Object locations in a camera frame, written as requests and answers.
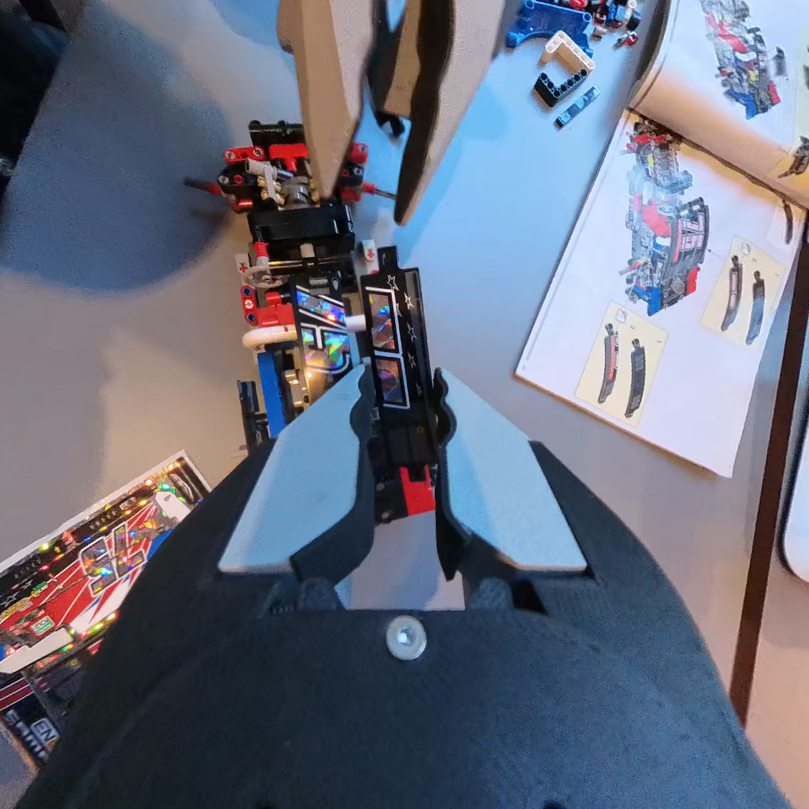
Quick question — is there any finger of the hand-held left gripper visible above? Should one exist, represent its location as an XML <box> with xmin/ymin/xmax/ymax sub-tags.
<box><xmin>276</xmin><ymin>0</ymin><xmax>375</xmax><ymax>203</ymax></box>
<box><xmin>382</xmin><ymin>0</ymin><xmax>508</xmax><ymax>227</ymax></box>

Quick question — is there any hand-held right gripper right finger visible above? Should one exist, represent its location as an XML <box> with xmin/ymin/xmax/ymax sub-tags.
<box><xmin>433</xmin><ymin>368</ymin><xmax>589</xmax><ymax>580</ymax></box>

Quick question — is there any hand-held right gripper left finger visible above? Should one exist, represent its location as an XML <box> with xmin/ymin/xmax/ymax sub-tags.
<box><xmin>218</xmin><ymin>363</ymin><xmax>376</xmax><ymax>584</ymax></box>

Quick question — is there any toy brick car model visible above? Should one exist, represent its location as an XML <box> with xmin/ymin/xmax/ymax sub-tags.
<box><xmin>183</xmin><ymin>119</ymin><xmax>443</xmax><ymax>525</ymax></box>

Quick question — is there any black starred brick panel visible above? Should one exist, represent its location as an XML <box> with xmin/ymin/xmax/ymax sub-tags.
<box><xmin>360</xmin><ymin>246</ymin><xmax>441</xmax><ymax>470</ymax></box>

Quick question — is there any pile of loose toy bricks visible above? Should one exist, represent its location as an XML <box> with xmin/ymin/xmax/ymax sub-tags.
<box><xmin>504</xmin><ymin>0</ymin><xmax>644</xmax><ymax>129</ymax></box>

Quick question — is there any open instruction booklet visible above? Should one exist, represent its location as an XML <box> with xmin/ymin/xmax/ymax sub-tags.
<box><xmin>515</xmin><ymin>0</ymin><xmax>809</xmax><ymax>479</ymax></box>

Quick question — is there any holographic sticker sheet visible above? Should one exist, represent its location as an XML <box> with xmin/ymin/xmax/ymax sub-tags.
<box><xmin>0</xmin><ymin>450</ymin><xmax>212</xmax><ymax>674</ymax></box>

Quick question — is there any dark sticker sheet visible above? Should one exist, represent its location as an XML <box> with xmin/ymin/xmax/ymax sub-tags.
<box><xmin>0</xmin><ymin>657</ymin><xmax>86</xmax><ymax>769</ymax></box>

